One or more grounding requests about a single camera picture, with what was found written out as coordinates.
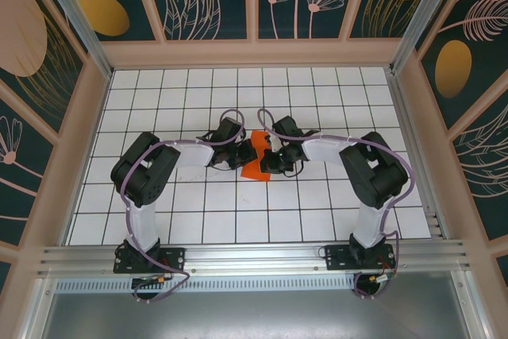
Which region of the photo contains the orange square paper sheet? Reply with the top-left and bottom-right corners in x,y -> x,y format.
240,129 -> 275,183

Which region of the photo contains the grey metal sheet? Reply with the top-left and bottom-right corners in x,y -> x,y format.
22,290 -> 488,339

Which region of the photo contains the small circuit board with connector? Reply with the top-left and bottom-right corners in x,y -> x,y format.
366,271 -> 398,285
132,274 -> 168,288

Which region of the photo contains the aluminium mounting rail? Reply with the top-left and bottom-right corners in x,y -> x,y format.
37,238 -> 474,277

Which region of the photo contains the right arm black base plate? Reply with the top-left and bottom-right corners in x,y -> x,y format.
324,244 -> 398,272

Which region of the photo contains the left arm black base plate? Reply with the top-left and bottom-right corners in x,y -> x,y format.
113,246 -> 187,275

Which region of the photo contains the grey slotted cable duct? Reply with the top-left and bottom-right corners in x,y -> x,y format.
54,278 -> 359,294

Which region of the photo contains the aluminium side rail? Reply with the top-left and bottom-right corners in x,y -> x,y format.
386,67 -> 445,240

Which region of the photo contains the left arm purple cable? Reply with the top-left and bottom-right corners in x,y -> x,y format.
122,107 -> 245,305

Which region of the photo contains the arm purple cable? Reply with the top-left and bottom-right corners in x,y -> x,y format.
256,107 -> 416,301
122,107 -> 245,305

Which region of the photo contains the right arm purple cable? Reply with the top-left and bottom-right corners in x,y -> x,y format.
256,107 -> 416,301

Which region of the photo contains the aluminium frame post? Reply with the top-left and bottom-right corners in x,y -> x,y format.
32,0 -> 115,79
390,0 -> 466,75

